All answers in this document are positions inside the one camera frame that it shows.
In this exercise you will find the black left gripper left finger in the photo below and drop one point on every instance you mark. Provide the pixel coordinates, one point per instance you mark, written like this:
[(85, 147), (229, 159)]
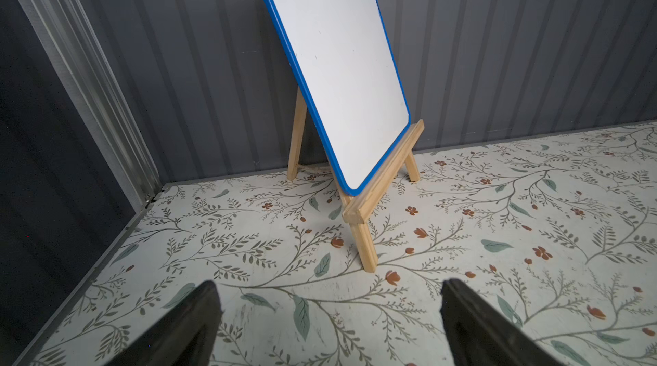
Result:
[(186, 335)]

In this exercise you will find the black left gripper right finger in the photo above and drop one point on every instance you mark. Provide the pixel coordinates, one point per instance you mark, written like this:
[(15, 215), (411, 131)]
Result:
[(479, 335)]

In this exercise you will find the wooden easel stand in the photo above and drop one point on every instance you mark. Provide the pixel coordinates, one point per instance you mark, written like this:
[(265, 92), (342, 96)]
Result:
[(357, 210)]

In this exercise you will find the blue framed whiteboard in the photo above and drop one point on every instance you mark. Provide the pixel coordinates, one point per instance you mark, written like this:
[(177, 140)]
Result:
[(343, 63)]

